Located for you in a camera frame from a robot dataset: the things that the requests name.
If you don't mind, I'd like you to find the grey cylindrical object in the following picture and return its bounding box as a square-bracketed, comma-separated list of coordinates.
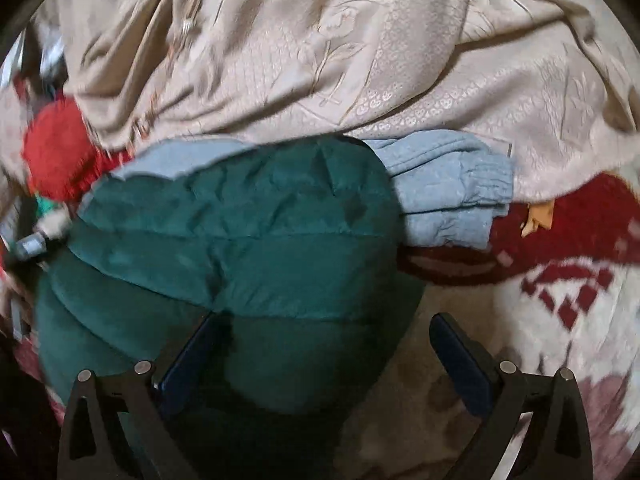
[15, 232, 52, 262]

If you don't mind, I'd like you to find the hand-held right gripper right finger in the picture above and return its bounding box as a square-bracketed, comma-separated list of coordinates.
[429, 311, 596, 480]

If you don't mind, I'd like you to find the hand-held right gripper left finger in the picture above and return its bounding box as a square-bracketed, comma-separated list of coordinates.
[56, 310, 226, 480]

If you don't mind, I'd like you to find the red fringed cloth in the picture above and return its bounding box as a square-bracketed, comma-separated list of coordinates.
[20, 97, 133, 201]

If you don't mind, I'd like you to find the teal white patterned cloth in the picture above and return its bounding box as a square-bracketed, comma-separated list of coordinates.
[32, 195, 63, 217]

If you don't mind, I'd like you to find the red white floral blanket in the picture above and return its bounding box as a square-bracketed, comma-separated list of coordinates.
[325, 170, 640, 480]

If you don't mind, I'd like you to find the beige embossed bedspread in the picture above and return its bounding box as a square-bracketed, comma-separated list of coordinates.
[0, 0, 640, 203]

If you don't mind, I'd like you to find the light blue fleece garment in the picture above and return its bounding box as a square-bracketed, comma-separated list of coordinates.
[110, 130, 516, 251]

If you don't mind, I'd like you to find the teal puffer jacket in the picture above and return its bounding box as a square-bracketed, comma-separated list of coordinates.
[32, 135, 426, 480]

